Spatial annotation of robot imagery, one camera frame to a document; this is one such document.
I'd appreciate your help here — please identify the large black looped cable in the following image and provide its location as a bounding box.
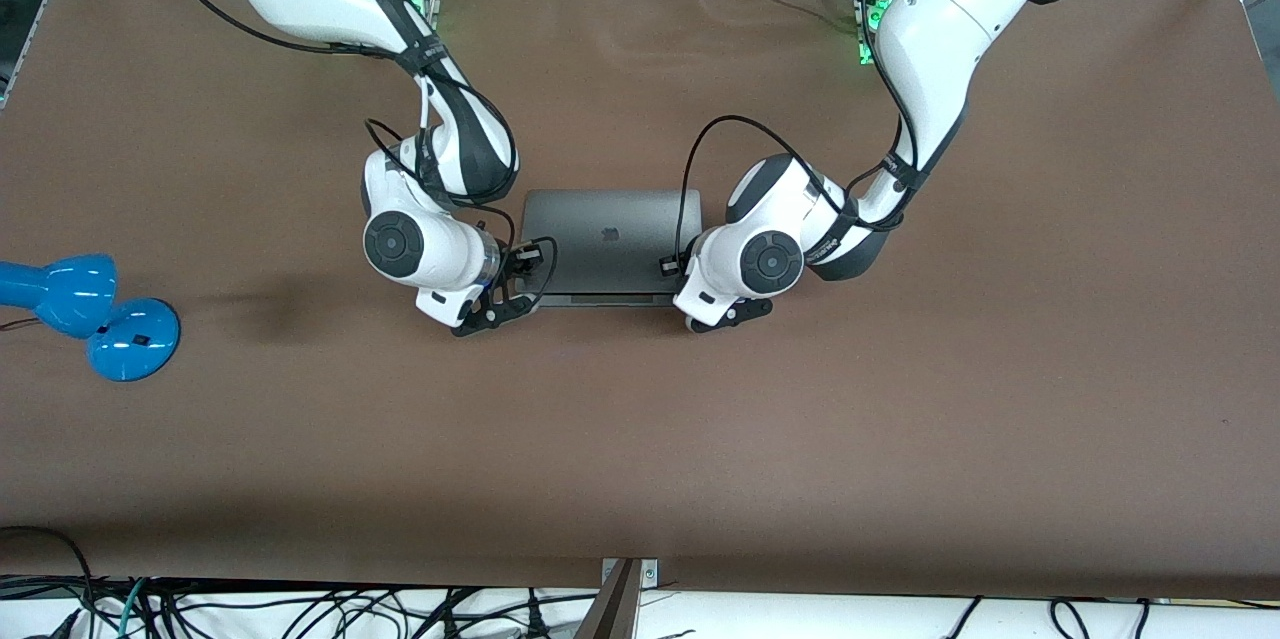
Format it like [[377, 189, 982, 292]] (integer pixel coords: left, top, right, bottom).
[[0, 526, 96, 639]]

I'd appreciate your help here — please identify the teal cable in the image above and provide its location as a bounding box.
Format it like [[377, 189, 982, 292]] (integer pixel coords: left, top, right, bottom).
[[118, 577, 151, 639]]

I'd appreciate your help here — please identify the grey laptop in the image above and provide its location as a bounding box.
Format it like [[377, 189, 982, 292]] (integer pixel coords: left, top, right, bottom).
[[518, 189, 704, 308]]

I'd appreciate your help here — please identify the small metal bracket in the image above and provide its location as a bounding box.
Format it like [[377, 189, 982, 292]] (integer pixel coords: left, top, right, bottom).
[[600, 557, 659, 588]]

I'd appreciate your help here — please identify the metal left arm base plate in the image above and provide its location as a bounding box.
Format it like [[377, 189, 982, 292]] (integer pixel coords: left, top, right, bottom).
[[850, 0, 901, 68]]

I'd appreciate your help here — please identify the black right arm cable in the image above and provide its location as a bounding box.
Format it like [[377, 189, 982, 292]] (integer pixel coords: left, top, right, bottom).
[[148, 0, 558, 308]]

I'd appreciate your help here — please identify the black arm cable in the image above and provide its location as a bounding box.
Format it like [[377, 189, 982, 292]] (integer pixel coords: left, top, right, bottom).
[[148, 0, 558, 308], [672, 114, 921, 275]]

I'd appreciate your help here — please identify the blue desk lamp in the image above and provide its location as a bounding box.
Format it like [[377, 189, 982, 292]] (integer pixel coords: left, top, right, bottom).
[[0, 254, 181, 382]]

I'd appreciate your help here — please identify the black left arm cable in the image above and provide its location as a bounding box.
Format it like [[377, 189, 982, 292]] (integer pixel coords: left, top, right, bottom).
[[672, 114, 921, 275]]

